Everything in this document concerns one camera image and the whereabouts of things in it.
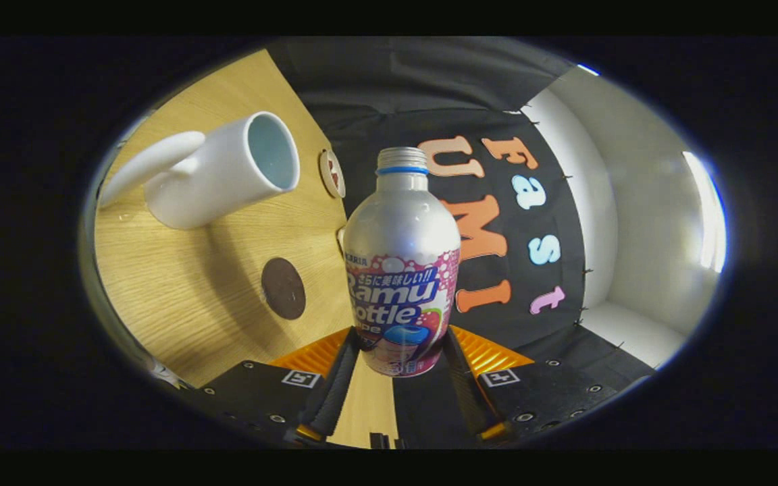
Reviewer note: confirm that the white cup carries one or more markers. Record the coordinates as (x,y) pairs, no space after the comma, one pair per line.
(213,175)

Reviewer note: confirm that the silver juice bottle pink label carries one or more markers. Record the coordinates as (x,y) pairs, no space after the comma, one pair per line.
(402,229)

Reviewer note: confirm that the dark brown round coaster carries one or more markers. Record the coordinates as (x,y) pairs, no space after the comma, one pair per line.
(283,289)

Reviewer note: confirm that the small white plate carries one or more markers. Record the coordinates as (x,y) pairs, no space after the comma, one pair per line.
(327,165)

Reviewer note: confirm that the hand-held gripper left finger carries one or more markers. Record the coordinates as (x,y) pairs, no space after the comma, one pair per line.
(342,385)

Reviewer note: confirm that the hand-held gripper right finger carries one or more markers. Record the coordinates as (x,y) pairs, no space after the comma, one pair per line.
(467,391)

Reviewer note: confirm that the wooden table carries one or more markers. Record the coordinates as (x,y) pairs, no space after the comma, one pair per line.
(193,304)

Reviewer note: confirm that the black backdrop cloth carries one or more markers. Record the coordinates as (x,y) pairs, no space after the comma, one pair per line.
(396,88)

